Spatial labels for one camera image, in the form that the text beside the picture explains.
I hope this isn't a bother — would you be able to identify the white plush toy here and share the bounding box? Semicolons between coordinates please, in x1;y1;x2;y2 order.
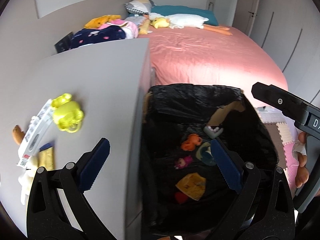
17;155;39;205

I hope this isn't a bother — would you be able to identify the pink bed sheet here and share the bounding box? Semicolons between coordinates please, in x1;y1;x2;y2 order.
146;28;288;99

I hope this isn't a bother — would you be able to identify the black wall socket panel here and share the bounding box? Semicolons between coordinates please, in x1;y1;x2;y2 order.
54;32;74;54

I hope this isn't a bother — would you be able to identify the cardboard bin box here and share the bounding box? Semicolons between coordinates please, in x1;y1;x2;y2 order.
207;101;245;126

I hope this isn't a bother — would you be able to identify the white goose plush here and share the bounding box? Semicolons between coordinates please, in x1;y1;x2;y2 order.
148;12;232;36

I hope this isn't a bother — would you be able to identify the yellow duck plush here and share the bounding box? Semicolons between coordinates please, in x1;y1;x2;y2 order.
151;17;170;29

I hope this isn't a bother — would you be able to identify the yellow orange plush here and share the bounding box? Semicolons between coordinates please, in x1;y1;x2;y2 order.
84;15;121;29

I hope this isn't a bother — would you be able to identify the white long carton box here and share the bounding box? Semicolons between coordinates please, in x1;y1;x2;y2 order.
17;99;53;168

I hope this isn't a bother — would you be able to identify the yellow corn snack bag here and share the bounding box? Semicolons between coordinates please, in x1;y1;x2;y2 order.
176;173;206;201

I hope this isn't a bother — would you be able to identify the green orange seahorse toy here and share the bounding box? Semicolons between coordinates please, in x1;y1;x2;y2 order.
181;134;202;151

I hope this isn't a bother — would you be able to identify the navy patterned blanket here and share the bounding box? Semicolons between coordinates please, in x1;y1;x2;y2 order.
70;25;126;49

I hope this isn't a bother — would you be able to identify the grey plastic pipe piece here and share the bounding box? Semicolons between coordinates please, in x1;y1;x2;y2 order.
203;126;223;139

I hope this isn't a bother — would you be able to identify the grey checked pillow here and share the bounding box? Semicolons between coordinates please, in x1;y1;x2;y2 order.
124;0;155;15

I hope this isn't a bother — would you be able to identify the person's right hand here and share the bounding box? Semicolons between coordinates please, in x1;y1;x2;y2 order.
294;132;309;188

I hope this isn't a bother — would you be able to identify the magenta bear toy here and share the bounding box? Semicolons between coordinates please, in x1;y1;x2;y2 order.
175;155;194;169

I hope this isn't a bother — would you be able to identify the red round toy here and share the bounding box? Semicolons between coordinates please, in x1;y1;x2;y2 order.
175;192;189;204

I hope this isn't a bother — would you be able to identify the brown plush bear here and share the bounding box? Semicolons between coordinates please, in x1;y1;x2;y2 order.
12;125;25;145

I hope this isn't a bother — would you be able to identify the black bin bag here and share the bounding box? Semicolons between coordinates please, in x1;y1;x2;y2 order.
140;83;278;239

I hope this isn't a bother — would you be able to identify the yellow wrapper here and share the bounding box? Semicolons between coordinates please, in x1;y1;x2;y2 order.
38;142;55;171

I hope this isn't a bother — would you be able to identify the white door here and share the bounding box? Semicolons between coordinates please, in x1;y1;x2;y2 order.
232;0;260;36

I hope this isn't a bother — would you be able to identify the yellow-green bear toy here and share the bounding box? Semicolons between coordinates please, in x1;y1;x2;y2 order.
51;93;84;133

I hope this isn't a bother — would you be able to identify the pink folded blanket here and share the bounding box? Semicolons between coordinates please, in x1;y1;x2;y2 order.
98;19;139;39

